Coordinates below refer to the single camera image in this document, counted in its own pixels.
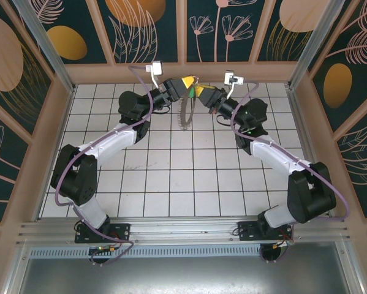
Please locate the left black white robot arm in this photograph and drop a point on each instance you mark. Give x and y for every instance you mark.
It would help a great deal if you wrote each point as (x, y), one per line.
(74, 179)

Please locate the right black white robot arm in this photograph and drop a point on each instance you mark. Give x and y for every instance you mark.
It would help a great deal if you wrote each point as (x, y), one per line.
(312, 196)

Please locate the aluminium mounting rail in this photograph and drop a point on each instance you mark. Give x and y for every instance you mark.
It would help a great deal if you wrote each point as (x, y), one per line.
(183, 228)

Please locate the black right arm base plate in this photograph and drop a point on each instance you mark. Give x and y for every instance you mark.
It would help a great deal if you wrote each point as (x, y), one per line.
(247, 232)

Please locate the aluminium corner post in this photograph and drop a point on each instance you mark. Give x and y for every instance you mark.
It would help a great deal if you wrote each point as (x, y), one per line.
(48, 46)
(312, 43)

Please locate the galvanised steel sheet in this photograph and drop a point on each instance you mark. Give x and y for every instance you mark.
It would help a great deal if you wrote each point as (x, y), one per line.
(183, 278)

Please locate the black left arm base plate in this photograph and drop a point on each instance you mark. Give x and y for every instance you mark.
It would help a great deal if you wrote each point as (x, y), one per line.
(122, 231)

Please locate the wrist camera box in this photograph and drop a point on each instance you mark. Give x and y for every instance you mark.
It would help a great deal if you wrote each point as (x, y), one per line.
(155, 69)
(232, 79)

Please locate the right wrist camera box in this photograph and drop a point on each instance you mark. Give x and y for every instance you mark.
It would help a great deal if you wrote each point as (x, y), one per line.
(232, 79)

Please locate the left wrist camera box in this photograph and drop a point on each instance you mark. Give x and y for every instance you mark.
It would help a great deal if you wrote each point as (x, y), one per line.
(155, 69)

